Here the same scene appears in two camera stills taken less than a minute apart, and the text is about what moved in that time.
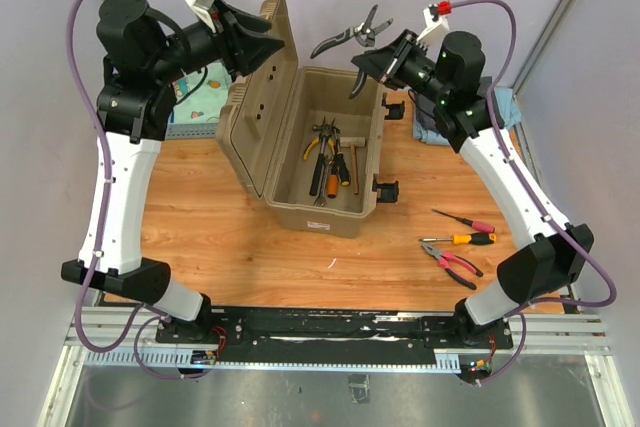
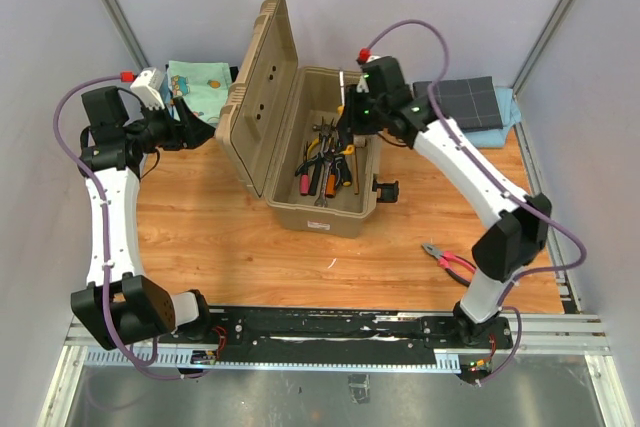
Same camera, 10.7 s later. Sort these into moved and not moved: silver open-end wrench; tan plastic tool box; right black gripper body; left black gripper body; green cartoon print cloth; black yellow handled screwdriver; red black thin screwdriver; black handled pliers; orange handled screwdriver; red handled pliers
Moved: black handled pliers; right black gripper body; orange handled screwdriver; left black gripper body; red black thin screwdriver
Not moved: green cartoon print cloth; red handled pliers; tan plastic tool box; black yellow handled screwdriver; silver open-end wrench
